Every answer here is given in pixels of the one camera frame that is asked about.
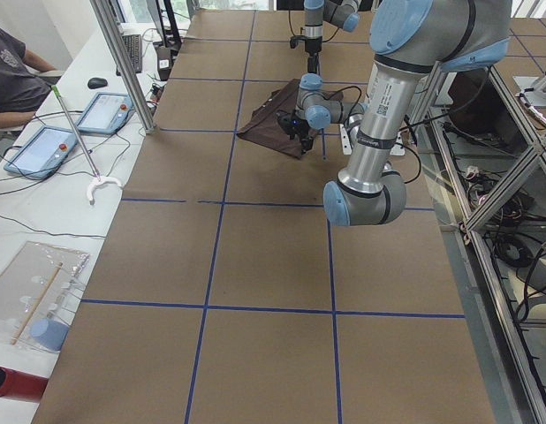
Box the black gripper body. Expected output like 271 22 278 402
305 38 322 58
294 117 319 144

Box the dark brown t-shirt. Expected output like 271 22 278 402
237 79 320 159

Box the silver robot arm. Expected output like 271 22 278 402
296 1 512 226
302 0 360 73

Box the black keyboard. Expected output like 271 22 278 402
121 34 143 73

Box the far blue teach pendant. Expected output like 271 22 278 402
76 92 133 136

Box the blue teach pendant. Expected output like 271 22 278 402
4 126 77 180
76 92 133 136

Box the reacher grabber stick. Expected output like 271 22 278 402
51 85 123 206

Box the black computer mouse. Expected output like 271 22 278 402
87 77 108 89

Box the near blue teach pendant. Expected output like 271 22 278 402
4 126 77 180

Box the wooden dowel rod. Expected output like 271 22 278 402
11 262 63 345

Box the seated person grey shirt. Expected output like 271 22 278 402
0 28 57 129

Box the clear acrylic rack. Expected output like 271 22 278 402
0 240 89 350

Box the light blue plastic cup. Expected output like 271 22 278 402
30 318 70 352

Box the red cylinder tube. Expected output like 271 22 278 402
0 367 49 403

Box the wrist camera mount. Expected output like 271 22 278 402
276 110 297 140
289 35 307 49

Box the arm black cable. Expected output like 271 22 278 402
286 8 306 43
323 85 365 107

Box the aluminium side frame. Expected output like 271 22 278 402
425 57 546 423

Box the aluminium frame post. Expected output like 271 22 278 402
90 0 155 134

